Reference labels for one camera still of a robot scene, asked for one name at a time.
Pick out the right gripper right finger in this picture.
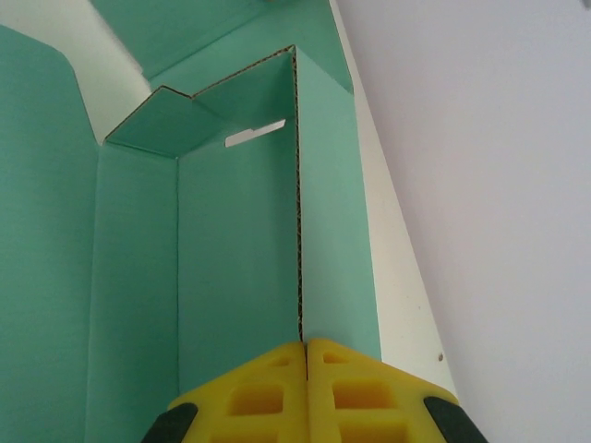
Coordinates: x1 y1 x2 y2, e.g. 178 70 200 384
307 338 484 443

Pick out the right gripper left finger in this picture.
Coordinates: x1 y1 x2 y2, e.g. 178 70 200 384
142 340 308 443

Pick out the teal cardboard paper box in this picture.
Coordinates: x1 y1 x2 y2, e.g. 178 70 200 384
0 0 384 443

